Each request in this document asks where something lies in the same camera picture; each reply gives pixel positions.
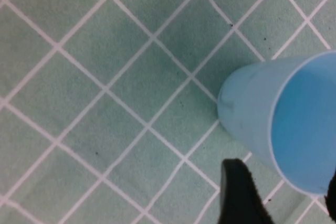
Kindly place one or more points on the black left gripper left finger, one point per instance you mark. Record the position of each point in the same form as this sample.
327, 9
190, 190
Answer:
239, 197

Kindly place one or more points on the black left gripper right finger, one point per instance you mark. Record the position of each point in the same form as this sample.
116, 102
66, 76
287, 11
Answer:
332, 197

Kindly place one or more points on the light blue plastic cup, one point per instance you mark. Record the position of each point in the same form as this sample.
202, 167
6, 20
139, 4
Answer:
252, 108

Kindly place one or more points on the green checkered tablecloth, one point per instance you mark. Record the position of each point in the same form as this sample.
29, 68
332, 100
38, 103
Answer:
105, 103

